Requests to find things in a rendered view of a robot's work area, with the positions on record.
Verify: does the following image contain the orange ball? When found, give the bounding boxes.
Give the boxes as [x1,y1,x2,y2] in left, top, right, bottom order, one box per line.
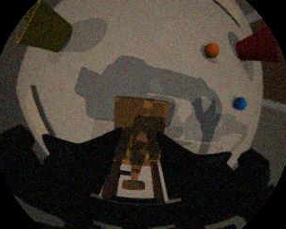
[204,42,219,58]

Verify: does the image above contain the beige flat board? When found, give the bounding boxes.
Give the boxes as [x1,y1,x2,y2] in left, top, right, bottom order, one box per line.
[213,0,241,28]

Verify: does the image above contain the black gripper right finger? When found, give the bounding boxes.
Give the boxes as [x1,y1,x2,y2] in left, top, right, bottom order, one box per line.
[157,131,232,201]

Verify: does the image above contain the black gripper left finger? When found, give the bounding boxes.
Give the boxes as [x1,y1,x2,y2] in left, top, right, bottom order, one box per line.
[43,127,123,195]

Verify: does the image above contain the blue ball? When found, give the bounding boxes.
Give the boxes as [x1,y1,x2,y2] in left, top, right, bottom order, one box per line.
[235,98,246,111]

